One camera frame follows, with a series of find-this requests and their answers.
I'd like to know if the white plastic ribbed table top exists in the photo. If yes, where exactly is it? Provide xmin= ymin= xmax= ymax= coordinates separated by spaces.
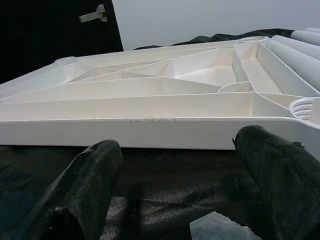
xmin=0 ymin=35 xmax=320 ymax=161

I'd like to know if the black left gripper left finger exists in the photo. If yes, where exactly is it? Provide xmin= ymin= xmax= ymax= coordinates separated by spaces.
xmin=14 ymin=139 xmax=124 ymax=240

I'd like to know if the black plastic cover sheet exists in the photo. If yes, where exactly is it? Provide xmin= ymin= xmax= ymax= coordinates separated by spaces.
xmin=0 ymin=27 xmax=320 ymax=240

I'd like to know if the silver metal door latch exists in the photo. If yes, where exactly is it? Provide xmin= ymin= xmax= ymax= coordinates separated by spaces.
xmin=78 ymin=3 xmax=108 ymax=24

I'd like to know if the black door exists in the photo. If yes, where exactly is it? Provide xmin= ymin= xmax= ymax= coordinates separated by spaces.
xmin=0 ymin=0 xmax=125 ymax=86

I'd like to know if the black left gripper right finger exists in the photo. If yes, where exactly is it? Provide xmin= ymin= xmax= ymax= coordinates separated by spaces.
xmin=232 ymin=124 xmax=320 ymax=240

